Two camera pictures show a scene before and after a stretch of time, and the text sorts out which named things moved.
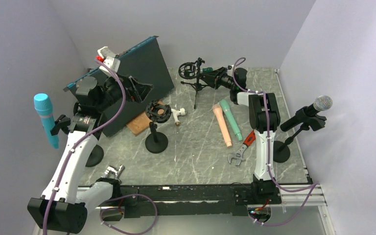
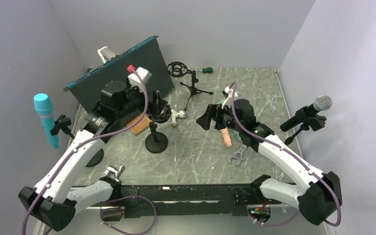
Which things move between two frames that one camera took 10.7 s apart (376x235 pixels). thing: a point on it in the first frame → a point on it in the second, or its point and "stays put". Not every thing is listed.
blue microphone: [43, 105] stays put
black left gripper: [141, 90] → [158, 103]
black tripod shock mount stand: [190, 70] → [179, 69]
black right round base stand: [281, 149] stays put
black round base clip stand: [96, 155] stays put
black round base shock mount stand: [158, 112] stays put
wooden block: [142, 123] stays put
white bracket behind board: [105, 52] stays put
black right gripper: [213, 79] → [213, 110]
